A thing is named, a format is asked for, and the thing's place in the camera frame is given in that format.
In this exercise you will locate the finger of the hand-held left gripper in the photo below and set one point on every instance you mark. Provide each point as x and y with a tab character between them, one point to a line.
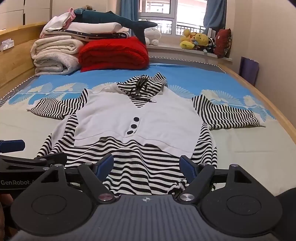
27	163
12	145

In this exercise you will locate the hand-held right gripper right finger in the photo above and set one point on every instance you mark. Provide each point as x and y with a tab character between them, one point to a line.
187	168

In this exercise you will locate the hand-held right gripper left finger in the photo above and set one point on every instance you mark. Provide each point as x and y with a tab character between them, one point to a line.
104	166

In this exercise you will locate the striped and white hooded top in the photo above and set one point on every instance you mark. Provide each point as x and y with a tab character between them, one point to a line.
111	115

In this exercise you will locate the wooden headboard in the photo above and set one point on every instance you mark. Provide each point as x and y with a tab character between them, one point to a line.
18	60

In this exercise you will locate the cream folded blanket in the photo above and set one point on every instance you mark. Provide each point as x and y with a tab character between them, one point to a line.
54	54

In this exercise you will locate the tissue box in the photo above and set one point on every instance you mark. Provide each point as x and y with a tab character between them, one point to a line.
6	45

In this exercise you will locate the red folded blanket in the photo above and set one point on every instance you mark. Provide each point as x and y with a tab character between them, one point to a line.
113	54

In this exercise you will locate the white windowsill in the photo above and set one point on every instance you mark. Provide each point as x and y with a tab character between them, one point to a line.
173	52

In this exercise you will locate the black and white plush toy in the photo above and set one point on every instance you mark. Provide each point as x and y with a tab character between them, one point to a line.
211	44

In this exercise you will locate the yellow duck plush toy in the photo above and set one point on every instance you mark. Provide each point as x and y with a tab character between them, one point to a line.
186	39

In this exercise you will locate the yellow round plush toy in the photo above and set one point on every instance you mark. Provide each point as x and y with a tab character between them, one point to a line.
201	39

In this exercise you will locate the dark red cushion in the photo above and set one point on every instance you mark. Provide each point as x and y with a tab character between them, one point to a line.
223	42

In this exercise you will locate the navy patterned folded blanket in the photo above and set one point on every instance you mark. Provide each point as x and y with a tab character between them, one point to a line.
101	35

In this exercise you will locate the white and pink folded cloth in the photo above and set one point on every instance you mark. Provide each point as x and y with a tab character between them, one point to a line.
59	22

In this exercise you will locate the white wardrobe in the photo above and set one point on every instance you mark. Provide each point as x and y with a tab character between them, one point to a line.
27	11

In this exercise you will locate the teal shark plush toy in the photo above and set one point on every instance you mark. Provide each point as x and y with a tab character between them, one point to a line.
99	16

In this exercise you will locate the blue curtain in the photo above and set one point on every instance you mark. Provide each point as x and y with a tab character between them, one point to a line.
128	9
215	16

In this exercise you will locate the window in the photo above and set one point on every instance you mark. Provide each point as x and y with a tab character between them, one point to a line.
157	14

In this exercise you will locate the wooden bed frame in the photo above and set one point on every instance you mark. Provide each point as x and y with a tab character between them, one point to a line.
272	102

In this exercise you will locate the purple folder by wall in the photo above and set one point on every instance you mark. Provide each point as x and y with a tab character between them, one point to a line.
249	69

